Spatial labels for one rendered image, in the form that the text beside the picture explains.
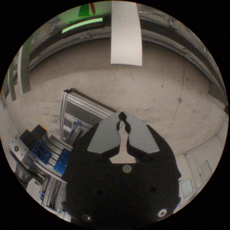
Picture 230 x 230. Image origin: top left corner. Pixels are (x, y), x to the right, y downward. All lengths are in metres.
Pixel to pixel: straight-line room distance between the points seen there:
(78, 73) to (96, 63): 0.27
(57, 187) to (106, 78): 1.16
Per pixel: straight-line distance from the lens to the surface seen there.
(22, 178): 0.63
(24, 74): 0.25
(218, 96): 2.47
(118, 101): 0.99
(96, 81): 0.97
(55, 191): 0.67
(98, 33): 0.95
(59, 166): 0.52
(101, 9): 0.33
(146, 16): 0.37
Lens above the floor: 0.93
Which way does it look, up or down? 59 degrees down
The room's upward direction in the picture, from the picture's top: 174 degrees counter-clockwise
